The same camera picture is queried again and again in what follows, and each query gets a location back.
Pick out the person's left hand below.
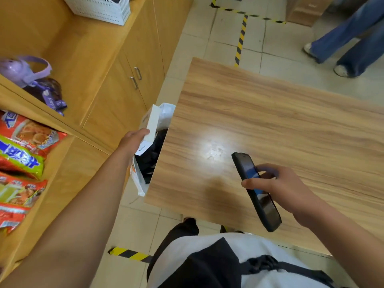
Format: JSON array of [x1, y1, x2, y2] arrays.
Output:
[[118, 128, 150, 159]]

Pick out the person's right hand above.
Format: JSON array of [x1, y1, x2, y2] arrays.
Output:
[[241, 164, 326, 228]]

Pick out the small white box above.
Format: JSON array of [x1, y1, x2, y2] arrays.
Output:
[[135, 104, 161, 156]]

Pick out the black handheld scanner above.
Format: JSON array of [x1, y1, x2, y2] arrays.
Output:
[[231, 152, 282, 233]]

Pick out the white woven sack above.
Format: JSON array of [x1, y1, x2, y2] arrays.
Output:
[[129, 102, 177, 198]]

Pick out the person's left forearm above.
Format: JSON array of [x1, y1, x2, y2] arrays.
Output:
[[0, 146, 132, 288]]

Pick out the person's right forearm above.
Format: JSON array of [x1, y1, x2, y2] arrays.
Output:
[[300, 204, 384, 288]]

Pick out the person's black trousers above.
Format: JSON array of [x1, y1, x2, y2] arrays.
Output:
[[147, 218, 244, 279]]

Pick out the person's white black shirt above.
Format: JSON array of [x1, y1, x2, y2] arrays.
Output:
[[146, 232, 346, 288]]

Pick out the yellow wooden cabinet unit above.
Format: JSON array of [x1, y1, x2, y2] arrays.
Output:
[[0, 0, 196, 282]]

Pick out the purple wrapped packet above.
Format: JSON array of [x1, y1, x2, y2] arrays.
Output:
[[24, 78, 68, 117]]

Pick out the pile of red snack packets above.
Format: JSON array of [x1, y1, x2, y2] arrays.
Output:
[[0, 110, 68, 236]]

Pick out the short yellow black hazard tape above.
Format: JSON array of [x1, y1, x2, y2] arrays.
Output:
[[107, 246, 154, 264]]

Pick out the white plastic basket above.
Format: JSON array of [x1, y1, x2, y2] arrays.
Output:
[[61, 0, 131, 26]]

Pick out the purple plastic toy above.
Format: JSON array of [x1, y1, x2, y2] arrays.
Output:
[[0, 55, 52, 88]]

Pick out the long yellow black hazard tape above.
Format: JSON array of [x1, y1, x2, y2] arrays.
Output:
[[210, 0, 287, 68]]

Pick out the wooden drawer cabinet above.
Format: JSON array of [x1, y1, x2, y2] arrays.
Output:
[[285, 0, 335, 27]]

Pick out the black chest strap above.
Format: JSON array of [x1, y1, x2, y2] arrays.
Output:
[[240, 254, 335, 287]]

